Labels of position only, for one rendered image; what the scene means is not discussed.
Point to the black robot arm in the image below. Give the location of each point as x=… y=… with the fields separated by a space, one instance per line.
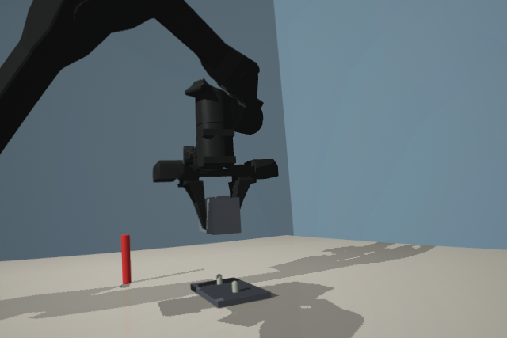
x=58 y=33

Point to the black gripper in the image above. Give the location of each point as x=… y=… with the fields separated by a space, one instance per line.
x=214 y=148

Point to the red peg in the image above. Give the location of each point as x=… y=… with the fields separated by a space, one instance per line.
x=126 y=269

